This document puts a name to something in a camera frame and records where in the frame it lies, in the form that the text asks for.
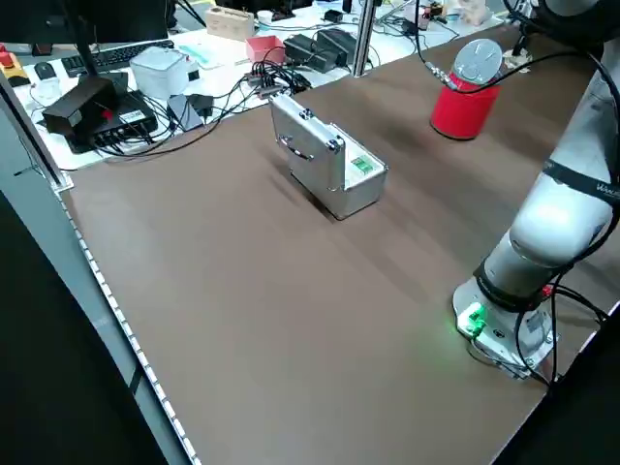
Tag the red push-button trash can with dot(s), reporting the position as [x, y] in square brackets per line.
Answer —
[460, 111]

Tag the white disposable gloves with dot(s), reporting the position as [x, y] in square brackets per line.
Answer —
[511, 59]

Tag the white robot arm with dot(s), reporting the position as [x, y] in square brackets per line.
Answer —
[547, 227]

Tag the red emergency stop button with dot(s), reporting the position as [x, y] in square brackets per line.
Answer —
[9, 65]

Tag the silver aluminium case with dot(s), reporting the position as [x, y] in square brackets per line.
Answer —
[315, 145]

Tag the black power adapter brick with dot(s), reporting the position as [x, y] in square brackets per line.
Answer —
[300, 48]
[331, 46]

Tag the pink open box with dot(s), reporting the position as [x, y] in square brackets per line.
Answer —
[264, 48]

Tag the teal printed packet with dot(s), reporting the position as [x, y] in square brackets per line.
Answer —
[198, 53]

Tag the white paper cup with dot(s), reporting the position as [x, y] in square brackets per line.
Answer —
[264, 17]

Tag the white box device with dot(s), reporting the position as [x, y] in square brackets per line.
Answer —
[160, 70]

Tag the wooden box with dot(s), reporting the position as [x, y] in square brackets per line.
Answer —
[230, 23]

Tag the black keyboard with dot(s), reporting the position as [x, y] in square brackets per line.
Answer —
[121, 55]

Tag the beige lumpy item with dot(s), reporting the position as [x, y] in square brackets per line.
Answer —
[472, 12]

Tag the black monitor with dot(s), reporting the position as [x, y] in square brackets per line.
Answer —
[121, 19]

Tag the black monitor stand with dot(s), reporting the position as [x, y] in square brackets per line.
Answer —
[82, 48]

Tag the black computer mouse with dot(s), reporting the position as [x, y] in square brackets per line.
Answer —
[44, 71]

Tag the aluminium frame post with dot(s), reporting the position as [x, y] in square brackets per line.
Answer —
[364, 39]

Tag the black network switch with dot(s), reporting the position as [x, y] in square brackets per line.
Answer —
[128, 114]

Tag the black box on bracket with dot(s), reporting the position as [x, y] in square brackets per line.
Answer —
[80, 104]

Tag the slanted aluminium corner post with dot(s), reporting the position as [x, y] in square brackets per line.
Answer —
[29, 131]

